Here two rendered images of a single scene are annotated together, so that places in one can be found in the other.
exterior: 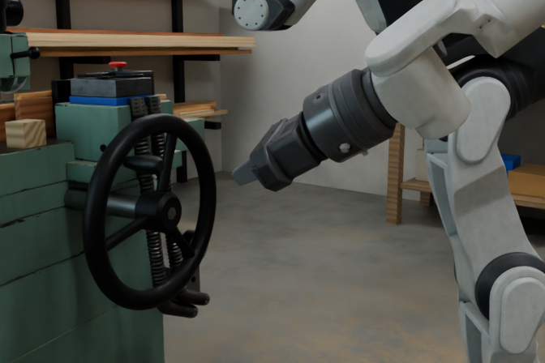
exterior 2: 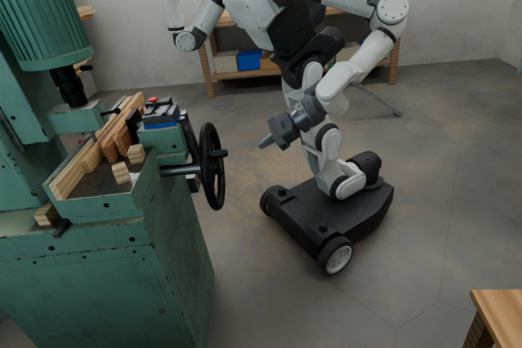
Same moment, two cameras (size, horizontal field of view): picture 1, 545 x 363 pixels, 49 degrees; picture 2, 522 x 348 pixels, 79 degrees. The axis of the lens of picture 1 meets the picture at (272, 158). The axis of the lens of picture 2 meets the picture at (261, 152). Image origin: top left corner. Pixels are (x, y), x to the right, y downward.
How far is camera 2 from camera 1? 0.52 m
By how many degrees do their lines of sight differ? 32
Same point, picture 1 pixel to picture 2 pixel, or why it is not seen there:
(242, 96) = (95, 43)
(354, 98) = (316, 111)
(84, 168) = (168, 158)
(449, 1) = (349, 70)
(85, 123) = (159, 137)
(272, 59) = (106, 17)
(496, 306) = (325, 147)
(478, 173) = not seen: hidden behind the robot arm
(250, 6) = (185, 40)
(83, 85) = (151, 120)
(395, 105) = (330, 109)
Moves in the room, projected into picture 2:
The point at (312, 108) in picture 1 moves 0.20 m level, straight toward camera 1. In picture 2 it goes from (297, 116) to (344, 147)
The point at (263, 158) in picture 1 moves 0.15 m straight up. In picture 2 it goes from (282, 140) to (277, 90)
